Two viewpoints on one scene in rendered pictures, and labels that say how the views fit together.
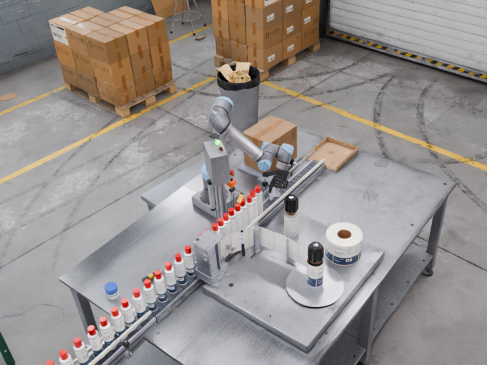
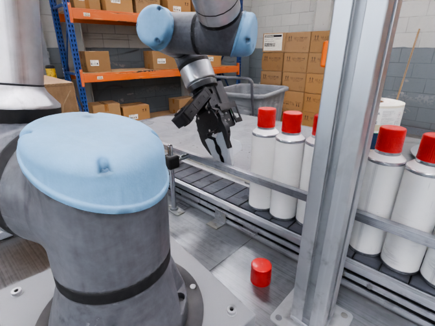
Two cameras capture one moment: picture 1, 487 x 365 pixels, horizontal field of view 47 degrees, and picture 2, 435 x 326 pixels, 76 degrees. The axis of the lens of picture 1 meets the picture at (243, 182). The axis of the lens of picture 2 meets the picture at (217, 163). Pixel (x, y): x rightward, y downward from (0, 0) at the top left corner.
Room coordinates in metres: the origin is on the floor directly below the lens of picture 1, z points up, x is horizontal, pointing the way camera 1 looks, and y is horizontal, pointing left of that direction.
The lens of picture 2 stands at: (2.77, 0.43, 1.19)
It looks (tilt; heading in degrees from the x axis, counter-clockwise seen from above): 22 degrees down; 272
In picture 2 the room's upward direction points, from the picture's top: straight up
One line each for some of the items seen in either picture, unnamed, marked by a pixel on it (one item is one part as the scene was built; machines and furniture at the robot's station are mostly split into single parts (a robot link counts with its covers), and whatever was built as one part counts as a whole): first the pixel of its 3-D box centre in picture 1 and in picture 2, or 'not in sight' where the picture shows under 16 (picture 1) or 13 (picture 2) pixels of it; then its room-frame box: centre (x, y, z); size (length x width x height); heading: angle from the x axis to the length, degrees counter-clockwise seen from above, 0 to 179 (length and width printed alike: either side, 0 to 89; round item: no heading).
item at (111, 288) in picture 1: (111, 290); not in sight; (2.15, 0.76, 0.87); 0.07 x 0.07 x 0.07
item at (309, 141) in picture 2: (250, 209); (316, 172); (2.61, -0.03, 0.98); 0.05 x 0.05 x 0.20
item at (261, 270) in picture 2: not in sight; (261, 271); (2.71, 0.07, 0.85); 0.03 x 0.03 x 0.03
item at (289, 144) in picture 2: (253, 204); (287, 167); (2.66, -0.05, 0.98); 0.05 x 0.05 x 0.20
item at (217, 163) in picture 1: (217, 162); not in sight; (2.56, 0.14, 1.38); 0.17 x 0.10 x 0.19; 14
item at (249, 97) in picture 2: not in sight; (248, 118); (2.55, -2.59, 0.48); 0.89 x 0.63 x 0.96; 62
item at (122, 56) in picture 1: (113, 56); not in sight; (6.26, 1.42, 0.45); 1.20 x 0.84 x 0.89; 45
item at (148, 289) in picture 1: (150, 295); not in sight; (1.99, 0.52, 0.98); 0.05 x 0.05 x 0.20
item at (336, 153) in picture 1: (331, 153); not in sight; (3.34, -0.65, 0.85); 0.30 x 0.26 x 0.04; 139
